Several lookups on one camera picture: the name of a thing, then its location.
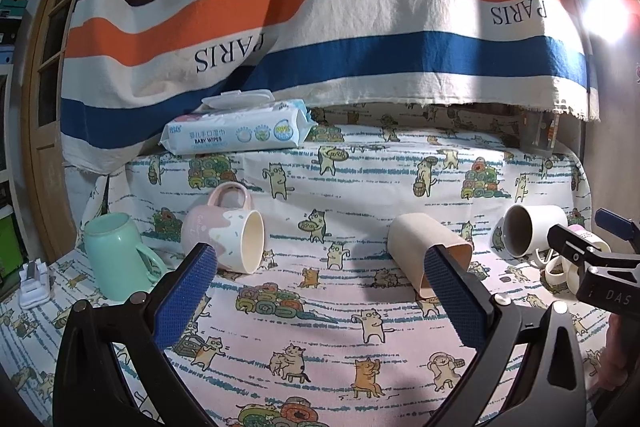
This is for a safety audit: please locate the bright lamp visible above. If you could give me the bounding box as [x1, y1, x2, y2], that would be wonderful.
[582, 0, 631, 44]

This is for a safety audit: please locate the pink and white mug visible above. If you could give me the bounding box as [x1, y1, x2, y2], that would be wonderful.
[181, 182, 266, 274]

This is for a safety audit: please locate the wooden door frame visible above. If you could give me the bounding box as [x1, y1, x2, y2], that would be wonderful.
[22, 0, 76, 262]

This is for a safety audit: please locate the clear glass cup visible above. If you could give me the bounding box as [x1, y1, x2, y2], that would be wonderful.
[518, 110, 560, 158]

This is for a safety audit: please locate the baby wipes pack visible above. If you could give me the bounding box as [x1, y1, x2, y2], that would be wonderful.
[160, 90, 317, 156]

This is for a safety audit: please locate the beige square plastic cup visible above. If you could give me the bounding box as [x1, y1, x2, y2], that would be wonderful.
[387, 212, 473, 299]

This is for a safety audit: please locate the mint green plastic mug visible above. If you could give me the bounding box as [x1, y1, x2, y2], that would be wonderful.
[84, 212, 168, 301]

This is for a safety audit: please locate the white mug pink base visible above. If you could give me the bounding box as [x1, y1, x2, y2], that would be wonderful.
[544, 225, 611, 295]

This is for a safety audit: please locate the white charger plug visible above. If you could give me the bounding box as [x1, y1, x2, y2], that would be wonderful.
[18, 259, 52, 310]

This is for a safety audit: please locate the cat pattern bed sheet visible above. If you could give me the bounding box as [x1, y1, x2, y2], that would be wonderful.
[0, 102, 614, 427]

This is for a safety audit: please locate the white mug dark inside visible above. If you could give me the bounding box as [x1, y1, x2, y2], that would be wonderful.
[502, 205, 567, 268]

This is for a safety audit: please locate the striped Paris cloth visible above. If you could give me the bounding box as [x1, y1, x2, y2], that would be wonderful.
[61, 0, 599, 173]

